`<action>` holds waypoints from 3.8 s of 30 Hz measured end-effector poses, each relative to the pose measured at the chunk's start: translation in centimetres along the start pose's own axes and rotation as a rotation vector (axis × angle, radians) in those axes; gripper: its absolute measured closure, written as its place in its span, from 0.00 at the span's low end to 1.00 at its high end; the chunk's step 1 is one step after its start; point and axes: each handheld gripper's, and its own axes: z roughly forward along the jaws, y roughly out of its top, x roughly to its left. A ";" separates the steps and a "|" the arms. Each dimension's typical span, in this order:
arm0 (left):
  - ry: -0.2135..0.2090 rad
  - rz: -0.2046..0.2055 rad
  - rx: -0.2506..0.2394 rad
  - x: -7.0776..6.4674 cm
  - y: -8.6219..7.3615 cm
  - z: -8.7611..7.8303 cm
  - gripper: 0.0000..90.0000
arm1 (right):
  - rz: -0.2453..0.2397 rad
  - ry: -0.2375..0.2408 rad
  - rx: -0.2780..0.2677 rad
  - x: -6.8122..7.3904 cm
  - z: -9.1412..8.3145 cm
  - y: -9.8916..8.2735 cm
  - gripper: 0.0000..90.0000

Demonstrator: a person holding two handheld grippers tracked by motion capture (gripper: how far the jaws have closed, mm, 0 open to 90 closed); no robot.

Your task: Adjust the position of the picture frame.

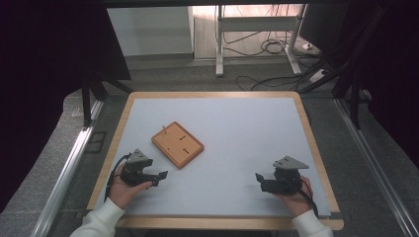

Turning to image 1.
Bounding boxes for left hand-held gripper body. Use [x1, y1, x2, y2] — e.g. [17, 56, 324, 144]
[120, 148, 160, 188]

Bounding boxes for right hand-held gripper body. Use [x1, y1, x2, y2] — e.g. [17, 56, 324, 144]
[260, 155, 310, 196]

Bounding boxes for wooden photo frame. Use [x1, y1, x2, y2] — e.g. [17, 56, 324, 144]
[150, 120, 206, 170]

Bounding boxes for person's right hand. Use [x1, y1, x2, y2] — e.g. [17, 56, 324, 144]
[272, 176, 314, 218]

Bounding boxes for person's left hand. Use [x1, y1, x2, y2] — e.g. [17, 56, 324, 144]
[108, 163, 154, 210]

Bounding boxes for pale blue table mat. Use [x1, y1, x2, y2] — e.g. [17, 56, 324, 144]
[93, 97, 332, 218]

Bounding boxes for black metal stand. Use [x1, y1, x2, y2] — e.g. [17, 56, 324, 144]
[297, 3, 393, 130]
[80, 70, 134, 129]

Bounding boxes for wooden table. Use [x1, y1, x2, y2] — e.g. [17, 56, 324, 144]
[82, 91, 345, 231]

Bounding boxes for white power strip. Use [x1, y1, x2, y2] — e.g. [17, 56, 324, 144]
[309, 68, 328, 84]

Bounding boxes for dark curtain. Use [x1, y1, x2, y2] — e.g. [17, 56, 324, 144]
[355, 0, 419, 163]
[0, 0, 132, 213]

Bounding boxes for dark monitor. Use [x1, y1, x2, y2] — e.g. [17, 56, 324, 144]
[297, 3, 351, 53]

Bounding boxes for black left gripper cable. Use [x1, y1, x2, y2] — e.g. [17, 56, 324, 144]
[104, 152, 132, 202]

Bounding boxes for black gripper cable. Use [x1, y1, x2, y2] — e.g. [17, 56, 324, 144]
[104, 152, 132, 202]
[290, 177, 320, 218]

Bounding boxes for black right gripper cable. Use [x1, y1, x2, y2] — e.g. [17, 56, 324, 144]
[290, 177, 320, 218]

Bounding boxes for aluminium floor rail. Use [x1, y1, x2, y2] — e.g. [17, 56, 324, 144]
[333, 97, 419, 237]
[31, 98, 105, 237]

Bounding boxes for black floor cables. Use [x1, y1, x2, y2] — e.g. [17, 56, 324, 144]
[220, 3, 330, 93]

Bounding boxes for white desk frame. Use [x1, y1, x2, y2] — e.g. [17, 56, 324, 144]
[214, 3, 308, 78]

